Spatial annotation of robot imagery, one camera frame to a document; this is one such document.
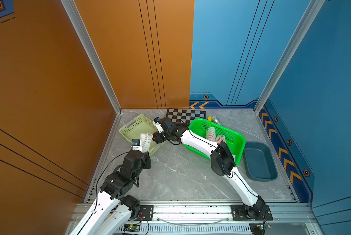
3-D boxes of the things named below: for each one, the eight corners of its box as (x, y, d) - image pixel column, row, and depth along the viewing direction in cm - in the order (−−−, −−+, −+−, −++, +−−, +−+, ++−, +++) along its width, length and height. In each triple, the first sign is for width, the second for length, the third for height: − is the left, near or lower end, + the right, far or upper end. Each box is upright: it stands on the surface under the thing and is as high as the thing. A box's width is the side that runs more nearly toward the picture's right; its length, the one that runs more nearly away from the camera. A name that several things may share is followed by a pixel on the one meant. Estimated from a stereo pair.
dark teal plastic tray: (247, 181, 86) (251, 177, 81) (237, 146, 101) (240, 141, 96) (276, 181, 86) (282, 177, 81) (262, 146, 101) (266, 141, 96)
